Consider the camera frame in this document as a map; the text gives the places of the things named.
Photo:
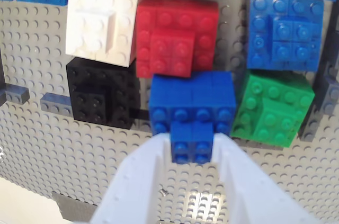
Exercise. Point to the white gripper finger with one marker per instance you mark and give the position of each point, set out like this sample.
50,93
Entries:
254,195
132,181

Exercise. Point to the green lego cube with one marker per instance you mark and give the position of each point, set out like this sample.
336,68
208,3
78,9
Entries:
270,107

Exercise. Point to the black lego cube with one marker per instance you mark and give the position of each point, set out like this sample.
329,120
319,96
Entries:
90,81

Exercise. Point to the white lego cube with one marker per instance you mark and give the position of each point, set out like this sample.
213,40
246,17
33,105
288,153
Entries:
87,22

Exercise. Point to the red lego cube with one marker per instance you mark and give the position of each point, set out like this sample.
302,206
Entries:
172,14

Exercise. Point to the small metal screw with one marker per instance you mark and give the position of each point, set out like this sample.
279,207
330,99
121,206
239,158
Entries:
164,191

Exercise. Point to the grey tape strip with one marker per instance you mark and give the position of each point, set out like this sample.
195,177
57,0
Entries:
76,205

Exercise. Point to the grey studded baseplate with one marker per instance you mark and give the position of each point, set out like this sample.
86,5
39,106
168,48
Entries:
39,155

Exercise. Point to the short dark grey brick row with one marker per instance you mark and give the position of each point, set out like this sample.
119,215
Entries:
17,94

